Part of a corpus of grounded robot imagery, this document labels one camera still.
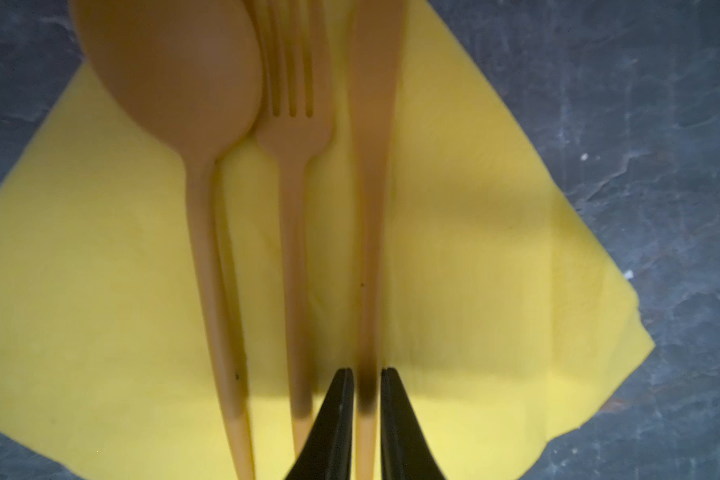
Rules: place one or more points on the orange plastic spoon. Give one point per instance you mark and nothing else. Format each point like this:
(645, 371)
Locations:
(190, 74)

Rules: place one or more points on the orange plastic fork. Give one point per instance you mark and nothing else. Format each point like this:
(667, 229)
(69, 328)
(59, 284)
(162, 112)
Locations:
(295, 126)

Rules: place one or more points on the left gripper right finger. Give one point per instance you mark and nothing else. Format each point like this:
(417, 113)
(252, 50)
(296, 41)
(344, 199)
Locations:
(405, 454)

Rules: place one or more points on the orange plastic knife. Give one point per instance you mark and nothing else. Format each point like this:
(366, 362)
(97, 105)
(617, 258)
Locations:
(375, 45)

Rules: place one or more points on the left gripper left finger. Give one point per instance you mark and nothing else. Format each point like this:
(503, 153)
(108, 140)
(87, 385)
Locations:
(327, 452)

